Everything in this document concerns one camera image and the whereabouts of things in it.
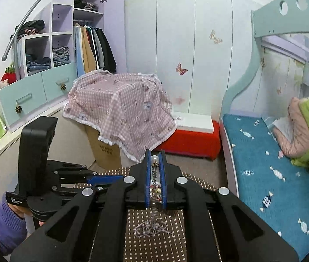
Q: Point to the brown polka dot tablecloth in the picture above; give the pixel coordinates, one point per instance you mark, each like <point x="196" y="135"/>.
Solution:
<point x="143" y="248"/>

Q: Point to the curved grey metal pole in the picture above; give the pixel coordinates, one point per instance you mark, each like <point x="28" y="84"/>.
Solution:
<point x="23" y="23"/>

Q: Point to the white plush toy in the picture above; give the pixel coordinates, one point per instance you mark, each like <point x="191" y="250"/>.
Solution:
<point x="1" y="85"/>

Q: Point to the cardboard box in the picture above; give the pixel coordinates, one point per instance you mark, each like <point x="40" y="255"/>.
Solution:
<point x="105" y="150"/>

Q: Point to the folded dark jeans stack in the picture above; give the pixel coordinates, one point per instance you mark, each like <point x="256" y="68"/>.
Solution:
<point x="38" y="64"/>

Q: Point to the red box with white lid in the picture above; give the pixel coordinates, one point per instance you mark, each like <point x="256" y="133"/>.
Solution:
<point x="192" y="142"/>

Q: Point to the pink padded jacket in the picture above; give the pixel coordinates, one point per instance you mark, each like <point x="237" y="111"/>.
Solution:
<point x="293" y="136"/>

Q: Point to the pink butterfly sticker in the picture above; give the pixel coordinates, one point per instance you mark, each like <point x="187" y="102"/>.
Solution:
<point x="181" y="68"/>

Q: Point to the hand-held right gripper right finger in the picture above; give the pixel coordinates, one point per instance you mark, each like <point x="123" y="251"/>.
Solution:
<point x="164" y="180"/>

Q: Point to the white cloth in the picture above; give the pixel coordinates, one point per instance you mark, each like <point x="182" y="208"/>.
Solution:
<point x="280" y="125"/>

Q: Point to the folded light jeans stack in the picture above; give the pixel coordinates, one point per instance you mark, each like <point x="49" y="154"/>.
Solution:
<point x="61" y="56"/>

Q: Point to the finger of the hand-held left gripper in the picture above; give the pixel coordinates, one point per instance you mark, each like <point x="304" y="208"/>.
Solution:
<point x="105" y="180"/>
<point x="67" y="189"/>

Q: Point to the lilac wardrobe shelving unit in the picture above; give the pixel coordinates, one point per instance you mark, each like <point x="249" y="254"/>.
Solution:
<point x="61" y="13"/>

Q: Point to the cream butterfly sticker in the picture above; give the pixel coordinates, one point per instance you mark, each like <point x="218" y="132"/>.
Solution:
<point x="215" y="36"/>

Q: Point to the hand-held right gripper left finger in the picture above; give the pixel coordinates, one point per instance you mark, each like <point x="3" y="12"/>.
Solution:
<point x="146" y="180"/>

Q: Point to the person's left hand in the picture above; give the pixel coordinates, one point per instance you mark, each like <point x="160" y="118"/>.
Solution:
<point x="20" y="211"/>

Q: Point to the row of hanging clothes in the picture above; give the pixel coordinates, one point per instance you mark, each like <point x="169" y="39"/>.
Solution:
<point x="94" y="49"/>

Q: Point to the narrow teal drawer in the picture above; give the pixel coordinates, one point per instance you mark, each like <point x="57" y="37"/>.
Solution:
<point x="58" y="79"/>

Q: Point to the teal patterned mattress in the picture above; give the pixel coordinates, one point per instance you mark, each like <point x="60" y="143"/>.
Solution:
<point x="266" y="182"/>

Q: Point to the dark bundled clothes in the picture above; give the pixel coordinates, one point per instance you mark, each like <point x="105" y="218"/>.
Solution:
<point x="31" y="27"/>

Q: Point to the pink checkered cloth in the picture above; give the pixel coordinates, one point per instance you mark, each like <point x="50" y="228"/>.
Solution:
<point x="121" y="109"/>

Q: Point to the pinecone pendant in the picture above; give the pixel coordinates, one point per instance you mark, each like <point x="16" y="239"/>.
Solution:
<point x="18" y="108"/>
<point x="63" y="87"/>

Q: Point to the black and grey folded clothes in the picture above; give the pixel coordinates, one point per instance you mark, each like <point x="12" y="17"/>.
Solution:
<point x="86" y="4"/>

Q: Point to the wide teal drawer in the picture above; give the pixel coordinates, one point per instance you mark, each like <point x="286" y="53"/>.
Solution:
<point x="20" y="98"/>

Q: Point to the red strawberry plush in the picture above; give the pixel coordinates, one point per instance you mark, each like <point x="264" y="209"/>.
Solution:
<point x="9" y="75"/>

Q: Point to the teal and white bunk bed frame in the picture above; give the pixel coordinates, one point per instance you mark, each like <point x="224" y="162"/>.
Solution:
<point x="269" y="24"/>

